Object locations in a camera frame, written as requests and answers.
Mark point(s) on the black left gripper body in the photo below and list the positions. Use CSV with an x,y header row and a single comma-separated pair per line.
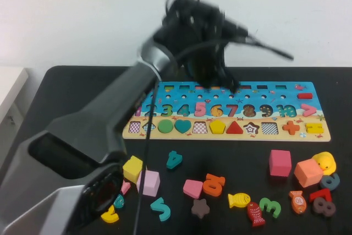
x,y
206,64

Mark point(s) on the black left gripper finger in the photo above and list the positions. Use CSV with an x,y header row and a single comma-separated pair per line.
x,y
213,83
230,81

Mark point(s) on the yellow pentagon piece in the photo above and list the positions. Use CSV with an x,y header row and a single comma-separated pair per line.
x,y
217,127

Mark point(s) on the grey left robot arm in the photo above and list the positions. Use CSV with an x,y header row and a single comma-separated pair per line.
x,y
96,125

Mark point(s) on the pink number five piece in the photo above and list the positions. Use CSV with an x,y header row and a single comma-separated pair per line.
x,y
200,109

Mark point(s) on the red triangle piece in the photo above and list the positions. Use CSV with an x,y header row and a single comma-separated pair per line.
x,y
234,129

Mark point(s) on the teal heart piece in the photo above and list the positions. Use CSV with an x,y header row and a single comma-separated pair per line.
x,y
182,126

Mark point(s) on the blue wooden puzzle board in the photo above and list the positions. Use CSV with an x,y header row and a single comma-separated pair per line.
x,y
291,100

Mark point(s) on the green circle piece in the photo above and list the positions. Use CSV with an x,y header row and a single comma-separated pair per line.
x,y
165,126

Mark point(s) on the red minus sign piece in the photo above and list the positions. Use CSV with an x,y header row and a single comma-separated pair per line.
x,y
305,96

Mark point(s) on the orange plus sign piece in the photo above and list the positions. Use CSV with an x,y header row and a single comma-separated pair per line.
x,y
291,127

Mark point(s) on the pink greater-than sign piece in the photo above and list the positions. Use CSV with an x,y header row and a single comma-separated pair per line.
x,y
310,110

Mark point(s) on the teal number four piece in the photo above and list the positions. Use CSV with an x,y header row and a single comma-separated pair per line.
x,y
175,161

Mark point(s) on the orange number ten piece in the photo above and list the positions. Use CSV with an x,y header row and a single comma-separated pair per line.
x,y
218,179

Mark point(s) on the yellow equals sign piece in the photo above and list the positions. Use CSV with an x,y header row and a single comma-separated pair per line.
x,y
314,130

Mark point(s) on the pink trapezoid piece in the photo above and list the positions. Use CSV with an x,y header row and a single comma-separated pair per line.
x,y
192,188

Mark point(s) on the brown star piece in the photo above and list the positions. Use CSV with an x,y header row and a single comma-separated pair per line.
x,y
200,208

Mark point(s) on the green number three piece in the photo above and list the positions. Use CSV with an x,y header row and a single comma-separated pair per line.
x,y
275,206

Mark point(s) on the teal number five piece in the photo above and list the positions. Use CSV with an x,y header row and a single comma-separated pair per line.
x,y
161,210

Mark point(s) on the red number seven piece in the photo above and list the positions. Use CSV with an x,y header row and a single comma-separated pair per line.
x,y
321,194

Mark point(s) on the brown number eight piece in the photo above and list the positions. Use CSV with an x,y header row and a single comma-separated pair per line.
x,y
323,206

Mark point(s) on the yellow number nine piece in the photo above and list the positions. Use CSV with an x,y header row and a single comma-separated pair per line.
x,y
112,217

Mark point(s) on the magenta cube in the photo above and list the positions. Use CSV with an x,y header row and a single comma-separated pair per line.
x,y
280,163

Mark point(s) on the yellow cube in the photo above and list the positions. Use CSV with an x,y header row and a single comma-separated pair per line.
x,y
132,167

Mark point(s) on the light pink cube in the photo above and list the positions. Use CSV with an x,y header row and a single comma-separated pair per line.
x,y
151,184

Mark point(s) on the yellow wooden fish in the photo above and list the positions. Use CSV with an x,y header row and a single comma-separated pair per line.
x,y
239,199

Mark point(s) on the salmon orange cube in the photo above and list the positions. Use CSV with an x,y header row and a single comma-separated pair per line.
x,y
308,173

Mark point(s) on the yellow rubber duck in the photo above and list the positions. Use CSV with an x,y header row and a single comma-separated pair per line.
x,y
325,162

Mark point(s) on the red wooden fish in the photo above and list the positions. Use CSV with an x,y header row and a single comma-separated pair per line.
x,y
255,213

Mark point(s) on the pink wooden fish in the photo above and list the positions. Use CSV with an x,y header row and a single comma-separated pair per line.
x,y
126,188

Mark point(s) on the orange wooden fish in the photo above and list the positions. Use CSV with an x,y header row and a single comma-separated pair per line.
x,y
298,202

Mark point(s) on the blue-grey number six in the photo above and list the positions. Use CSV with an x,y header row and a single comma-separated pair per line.
x,y
336,179

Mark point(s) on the teal wooden fish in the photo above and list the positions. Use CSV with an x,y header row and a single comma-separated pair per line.
x,y
119,201

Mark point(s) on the white cabinet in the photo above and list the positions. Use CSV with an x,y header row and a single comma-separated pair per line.
x,y
8,86

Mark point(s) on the small black cabinet latch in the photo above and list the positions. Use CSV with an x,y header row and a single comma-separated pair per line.
x,y
11,119

